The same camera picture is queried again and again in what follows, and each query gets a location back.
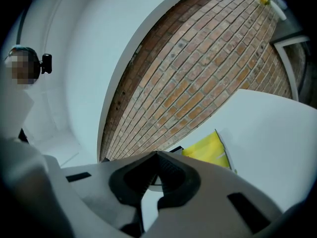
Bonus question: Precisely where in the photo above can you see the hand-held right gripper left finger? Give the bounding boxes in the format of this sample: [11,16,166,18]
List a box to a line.
[44,151,159,238]

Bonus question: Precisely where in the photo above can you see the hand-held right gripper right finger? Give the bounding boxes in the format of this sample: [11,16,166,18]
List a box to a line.
[145,151,283,238]

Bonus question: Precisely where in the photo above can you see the yellow packet desk item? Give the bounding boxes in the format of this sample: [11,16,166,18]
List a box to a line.
[181,129,235,171]

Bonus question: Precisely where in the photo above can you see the white desk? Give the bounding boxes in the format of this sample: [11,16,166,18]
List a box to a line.
[170,88,317,214]

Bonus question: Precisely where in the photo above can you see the person's head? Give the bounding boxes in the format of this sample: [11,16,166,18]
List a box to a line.
[3,45,43,91]

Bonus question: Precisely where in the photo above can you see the white vase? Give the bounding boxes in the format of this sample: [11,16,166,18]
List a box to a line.
[269,0,287,21]

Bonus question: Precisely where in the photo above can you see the black head-mounted camera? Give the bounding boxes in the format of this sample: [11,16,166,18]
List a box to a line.
[41,53,53,75]

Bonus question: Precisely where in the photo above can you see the white picture frame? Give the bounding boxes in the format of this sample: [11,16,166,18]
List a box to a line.
[269,36,311,101]

